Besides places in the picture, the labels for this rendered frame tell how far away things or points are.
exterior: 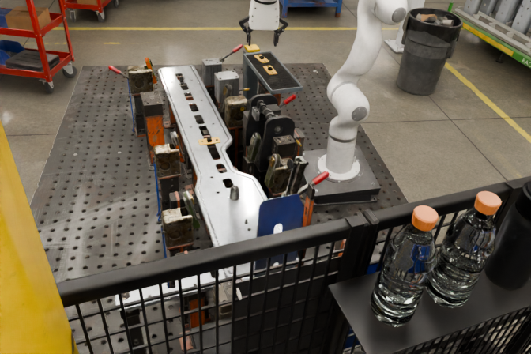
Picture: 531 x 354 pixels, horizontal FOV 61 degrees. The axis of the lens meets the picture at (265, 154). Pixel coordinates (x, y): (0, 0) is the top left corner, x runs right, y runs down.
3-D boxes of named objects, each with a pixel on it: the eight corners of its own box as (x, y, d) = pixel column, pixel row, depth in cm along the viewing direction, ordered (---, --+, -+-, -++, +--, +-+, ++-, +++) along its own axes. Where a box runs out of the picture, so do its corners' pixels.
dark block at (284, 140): (265, 221, 183) (272, 137, 159) (280, 218, 186) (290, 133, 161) (269, 230, 180) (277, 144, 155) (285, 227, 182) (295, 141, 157)
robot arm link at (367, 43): (333, 116, 178) (319, 96, 191) (359, 118, 183) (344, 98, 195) (380, -10, 150) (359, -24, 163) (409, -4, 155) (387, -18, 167)
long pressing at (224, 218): (151, 69, 225) (150, 66, 224) (194, 65, 232) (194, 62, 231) (227, 285, 122) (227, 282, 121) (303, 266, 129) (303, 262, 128)
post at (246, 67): (239, 126, 241) (242, 48, 216) (252, 123, 244) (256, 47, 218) (243, 133, 236) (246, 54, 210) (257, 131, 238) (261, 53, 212)
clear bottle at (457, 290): (415, 282, 71) (453, 186, 60) (447, 273, 73) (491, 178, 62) (440, 316, 67) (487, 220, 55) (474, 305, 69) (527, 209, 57)
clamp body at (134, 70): (130, 129, 233) (122, 65, 211) (159, 126, 237) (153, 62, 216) (133, 140, 225) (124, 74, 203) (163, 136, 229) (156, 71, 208)
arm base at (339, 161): (351, 151, 212) (355, 118, 201) (366, 177, 198) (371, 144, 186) (312, 156, 209) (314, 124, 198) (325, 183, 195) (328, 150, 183)
